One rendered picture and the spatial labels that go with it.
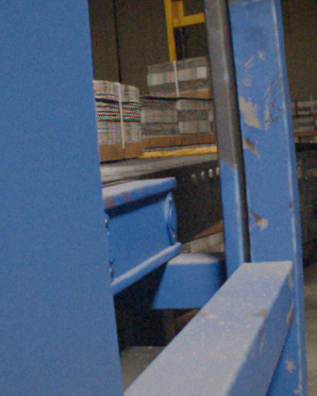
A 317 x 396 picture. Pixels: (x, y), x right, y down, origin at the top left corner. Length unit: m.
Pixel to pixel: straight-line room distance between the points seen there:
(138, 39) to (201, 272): 9.22
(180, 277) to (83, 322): 0.60
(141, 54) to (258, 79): 9.19
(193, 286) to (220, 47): 0.27
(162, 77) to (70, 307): 3.45
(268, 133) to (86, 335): 0.55
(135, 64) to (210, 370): 9.55
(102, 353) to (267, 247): 0.55
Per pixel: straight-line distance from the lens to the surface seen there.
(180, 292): 0.77
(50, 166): 0.16
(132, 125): 2.08
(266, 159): 0.71
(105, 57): 9.98
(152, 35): 9.87
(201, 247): 3.30
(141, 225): 0.70
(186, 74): 3.52
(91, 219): 0.18
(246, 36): 0.72
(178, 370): 0.40
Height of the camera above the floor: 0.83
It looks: 3 degrees down
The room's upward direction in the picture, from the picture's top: 5 degrees counter-clockwise
